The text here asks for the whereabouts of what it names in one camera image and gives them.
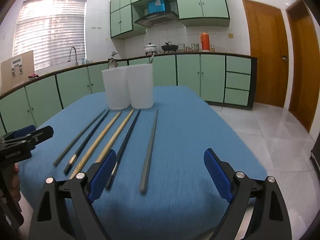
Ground dark grey chopstick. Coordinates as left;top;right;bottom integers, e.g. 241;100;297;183
53;110;106;167

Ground large silver metal spoon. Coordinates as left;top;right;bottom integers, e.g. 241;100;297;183
107;58;118;69

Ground grey metal chopstick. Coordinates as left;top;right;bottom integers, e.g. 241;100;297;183
139;109;158;195

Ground green lower kitchen cabinets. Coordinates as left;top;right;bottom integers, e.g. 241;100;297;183
1;53;258;134

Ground green kitchen cabinets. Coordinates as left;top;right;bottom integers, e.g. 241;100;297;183
1;53;258;134
110;0;230;40

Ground green upper kitchen cabinets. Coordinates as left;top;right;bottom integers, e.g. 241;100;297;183
110;0;230;40

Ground person's left hand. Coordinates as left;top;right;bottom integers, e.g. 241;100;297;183
8;163;21;202

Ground light wooden chopstick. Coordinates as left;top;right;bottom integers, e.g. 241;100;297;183
95;109;135;163
69;111;121;179

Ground cardboard box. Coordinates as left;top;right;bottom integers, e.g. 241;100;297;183
1;50;35;93

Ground chrome sink faucet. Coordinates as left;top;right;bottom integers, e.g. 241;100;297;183
68;46;79;67

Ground white plastic utensil holder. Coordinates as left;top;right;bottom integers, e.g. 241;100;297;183
101;63;154;110

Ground white window blinds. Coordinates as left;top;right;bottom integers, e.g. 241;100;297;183
12;0;87;70

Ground blue table cloth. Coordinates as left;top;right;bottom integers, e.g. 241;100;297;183
19;86;267;239

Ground white enamel pot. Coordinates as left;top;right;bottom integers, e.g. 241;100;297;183
144;43;157;55

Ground black wok with lid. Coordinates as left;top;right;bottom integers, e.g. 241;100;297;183
161;42;178;53

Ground black range hood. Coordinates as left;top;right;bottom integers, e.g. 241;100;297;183
135;11;180;28

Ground glass jar on counter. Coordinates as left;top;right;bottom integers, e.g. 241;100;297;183
177;43;185;52

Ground blue box above hood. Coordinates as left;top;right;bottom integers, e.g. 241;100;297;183
148;0;166;14

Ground brown wooden door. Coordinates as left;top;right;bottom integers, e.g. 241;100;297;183
286;0;319;132
242;0;289;107

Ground orange thermos flask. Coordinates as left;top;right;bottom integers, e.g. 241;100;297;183
200;31;210;51

